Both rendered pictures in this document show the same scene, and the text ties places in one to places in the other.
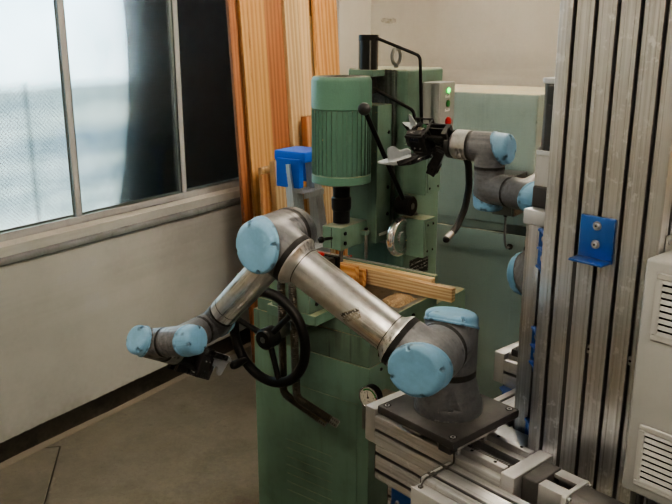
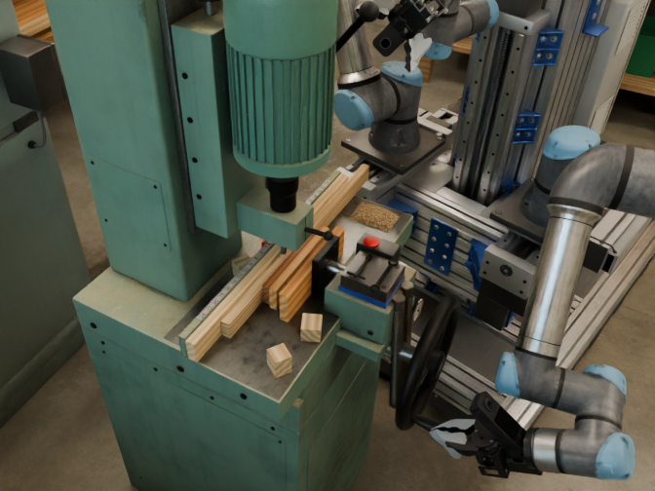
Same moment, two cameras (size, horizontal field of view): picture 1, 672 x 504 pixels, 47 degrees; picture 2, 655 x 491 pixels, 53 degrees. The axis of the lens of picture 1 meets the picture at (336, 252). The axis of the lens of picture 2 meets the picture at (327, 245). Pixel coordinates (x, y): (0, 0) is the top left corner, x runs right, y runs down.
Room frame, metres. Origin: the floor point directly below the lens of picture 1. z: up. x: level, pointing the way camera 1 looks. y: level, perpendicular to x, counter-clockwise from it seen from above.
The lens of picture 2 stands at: (2.37, 0.99, 1.86)
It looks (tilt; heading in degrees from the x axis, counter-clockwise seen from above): 41 degrees down; 260
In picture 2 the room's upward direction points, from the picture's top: 3 degrees clockwise
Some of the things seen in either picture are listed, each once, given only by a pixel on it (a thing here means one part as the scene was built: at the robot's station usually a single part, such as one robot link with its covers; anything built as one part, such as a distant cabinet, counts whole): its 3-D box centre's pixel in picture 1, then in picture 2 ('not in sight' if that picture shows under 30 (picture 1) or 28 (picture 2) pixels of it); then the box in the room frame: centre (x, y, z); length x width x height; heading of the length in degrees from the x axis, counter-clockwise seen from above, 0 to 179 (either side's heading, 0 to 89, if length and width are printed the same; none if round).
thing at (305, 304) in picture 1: (305, 289); (369, 295); (2.12, 0.09, 0.92); 0.15 x 0.13 x 0.09; 53
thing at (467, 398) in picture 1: (448, 386); (554, 195); (1.57, -0.25, 0.87); 0.15 x 0.15 x 0.10
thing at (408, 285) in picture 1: (365, 276); (305, 239); (2.23, -0.09, 0.92); 0.60 x 0.02 x 0.04; 53
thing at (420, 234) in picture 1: (417, 235); not in sight; (2.33, -0.25, 1.02); 0.09 x 0.07 x 0.12; 53
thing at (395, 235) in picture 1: (399, 237); not in sight; (2.31, -0.19, 1.02); 0.12 x 0.03 x 0.12; 143
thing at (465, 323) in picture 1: (449, 338); (570, 157); (1.56, -0.25, 0.98); 0.13 x 0.12 x 0.14; 152
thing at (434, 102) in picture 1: (438, 107); not in sight; (2.45, -0.32, 1.40); 0.10 x 0.06 x 0.16; 143
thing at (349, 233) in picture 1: (345, 235); (275, 219); (2.29, -0.03, 1.03); 0.14 x 0.07 x 0.09; 143
